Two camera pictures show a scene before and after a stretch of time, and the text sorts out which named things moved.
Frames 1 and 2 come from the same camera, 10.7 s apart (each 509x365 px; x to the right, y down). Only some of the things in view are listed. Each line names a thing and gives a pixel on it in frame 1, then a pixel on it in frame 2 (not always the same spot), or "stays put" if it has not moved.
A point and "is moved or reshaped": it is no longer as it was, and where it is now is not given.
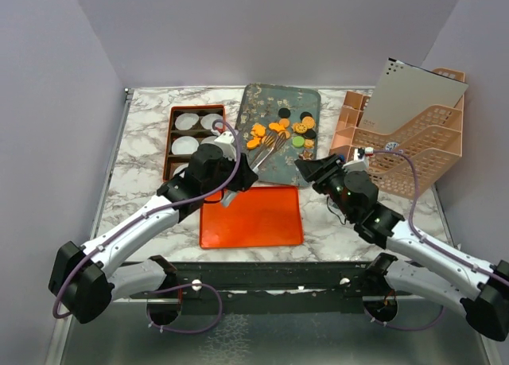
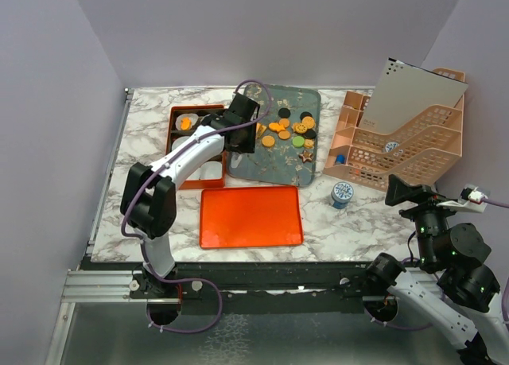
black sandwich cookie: [310, 133] stays put
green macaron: [298, 141] stays put
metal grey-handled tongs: [271, 141] is moved or reshaped
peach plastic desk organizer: [406, 161] stays put
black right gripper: [311, 169] to [398, 190]
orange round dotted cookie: [268, 141] stays put
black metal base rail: [273, 287] stays put
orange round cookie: [285, 122] stays put
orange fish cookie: [258, 130] to [185, 123]
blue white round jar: [390, 146] stays put
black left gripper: [246, 178] to [249, 145]
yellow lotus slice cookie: [300, 128] stays put
